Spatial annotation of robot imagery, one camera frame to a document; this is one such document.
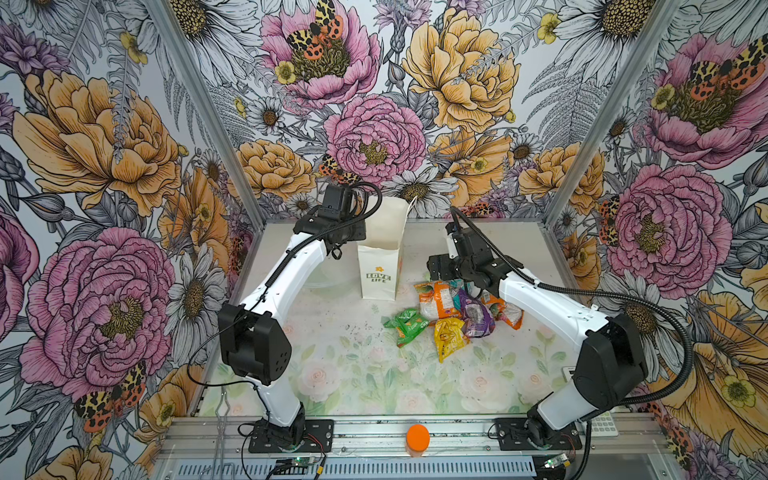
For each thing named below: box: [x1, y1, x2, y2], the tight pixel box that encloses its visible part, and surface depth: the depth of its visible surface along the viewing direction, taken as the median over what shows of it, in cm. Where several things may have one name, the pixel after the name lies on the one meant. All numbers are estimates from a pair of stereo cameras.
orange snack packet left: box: [414, 281, 462, 321], surface depth 94 cm
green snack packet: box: [383, 308, 430, 348], surface depth 89 cm
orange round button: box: [406, 424, 431, 452], surface depth 68 cm
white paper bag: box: [358, 196, 418, 301], surface depth 92 cm
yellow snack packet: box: [434, 318, 470, 363], surface depth 87 cm
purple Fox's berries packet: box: [459, 288, 496, 338], surface depth 90 cm
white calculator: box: [591, 411, 619, 437], surface depth 76 cm
